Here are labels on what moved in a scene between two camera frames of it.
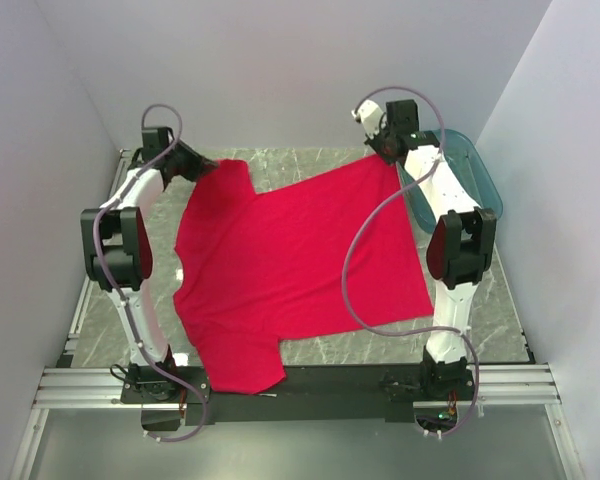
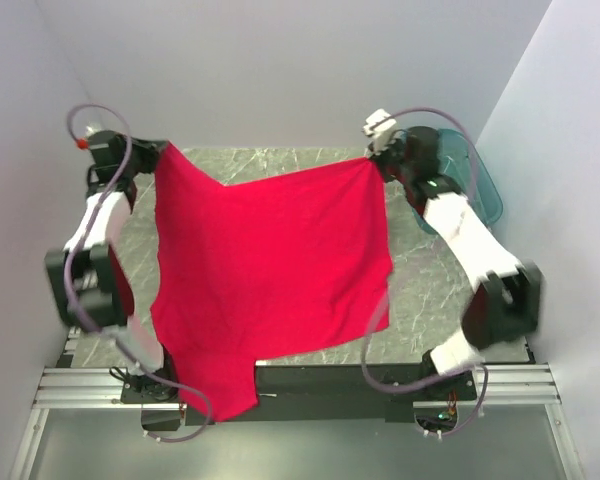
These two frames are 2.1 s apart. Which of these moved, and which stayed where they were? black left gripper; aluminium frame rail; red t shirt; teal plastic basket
Moved: black left gripper; red t shirt
Stayed: teal plastic basket; aluminium frame rail
